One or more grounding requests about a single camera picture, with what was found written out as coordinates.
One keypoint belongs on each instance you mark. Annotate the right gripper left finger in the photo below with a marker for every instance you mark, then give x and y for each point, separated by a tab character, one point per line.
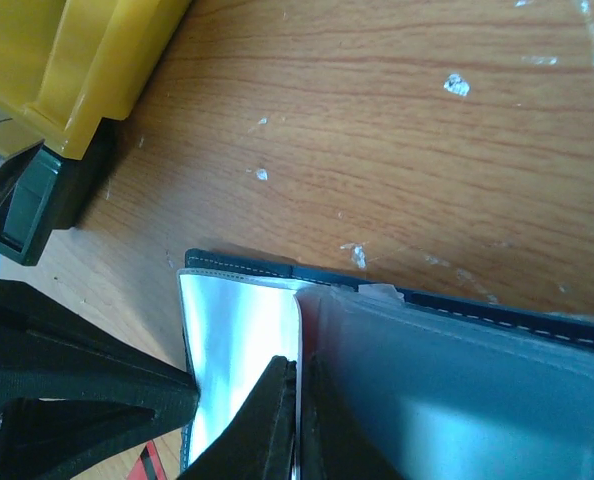
259	441

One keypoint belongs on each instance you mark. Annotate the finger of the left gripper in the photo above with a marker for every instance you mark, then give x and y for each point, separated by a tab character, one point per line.
72	395

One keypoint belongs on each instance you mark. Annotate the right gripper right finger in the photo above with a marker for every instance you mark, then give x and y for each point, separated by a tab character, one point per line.
332	443

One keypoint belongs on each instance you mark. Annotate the red black-stripe credit card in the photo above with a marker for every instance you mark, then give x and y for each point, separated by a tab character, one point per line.
148	466

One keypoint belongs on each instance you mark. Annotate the blue leather card holder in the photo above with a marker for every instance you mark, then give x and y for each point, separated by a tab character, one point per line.
444	388

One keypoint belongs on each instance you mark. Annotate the left black bin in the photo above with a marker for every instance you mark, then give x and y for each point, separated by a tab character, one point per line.
43	192

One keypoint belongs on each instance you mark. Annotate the yellow middle bin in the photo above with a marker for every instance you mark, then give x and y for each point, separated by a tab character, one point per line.
67	65

